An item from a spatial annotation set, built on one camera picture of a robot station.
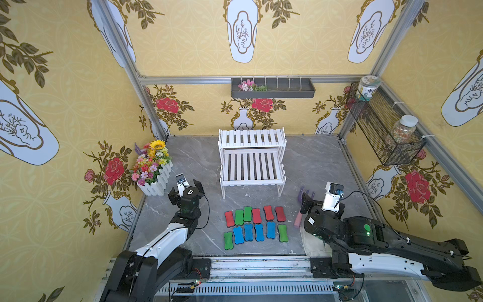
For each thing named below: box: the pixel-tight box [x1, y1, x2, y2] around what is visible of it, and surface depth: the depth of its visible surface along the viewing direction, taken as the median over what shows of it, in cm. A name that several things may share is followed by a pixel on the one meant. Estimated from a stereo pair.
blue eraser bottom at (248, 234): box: [243, 223, 254, 242], surface depth 83 cm
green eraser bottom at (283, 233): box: [277, 224, 289, 243], surface depth 83 cm
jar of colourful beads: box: [390, 114, 419, 145], surface depth 67 cm
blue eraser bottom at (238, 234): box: [233, 226, 245, 245], surface depth 83 cm
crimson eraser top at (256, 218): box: [252, 208, 262, 224], surface depth 89 cm
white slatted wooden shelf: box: [218, 127, 287, 199], surface depth 88 cm
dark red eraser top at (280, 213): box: [274, 206, 287, 223], surface depth 91 cm
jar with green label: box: [355, 75, 382, 102], surface depth 87 cm
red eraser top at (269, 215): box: [263, 205, 275, 221], surface depth 90 cm
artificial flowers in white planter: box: [130, 139, 173, 196], surface depth 92 cm
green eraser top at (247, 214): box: [242, 206, 253, 222], surface depth 89 cm
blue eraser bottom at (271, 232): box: [266, 222, 277, 239], surface depth 85 cm
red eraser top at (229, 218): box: [225, 211, 236, 228], surface depth 88 cm
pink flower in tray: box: [237, 79, 269, 92], surface depth 89 cm
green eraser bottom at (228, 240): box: [223, 231, 234, 250], surface depth 82 cm
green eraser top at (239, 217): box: [235, 209, 244, 226], surface depth 89 cm
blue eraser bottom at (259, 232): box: [254, 223, 265, 242], surface depth 83 cm
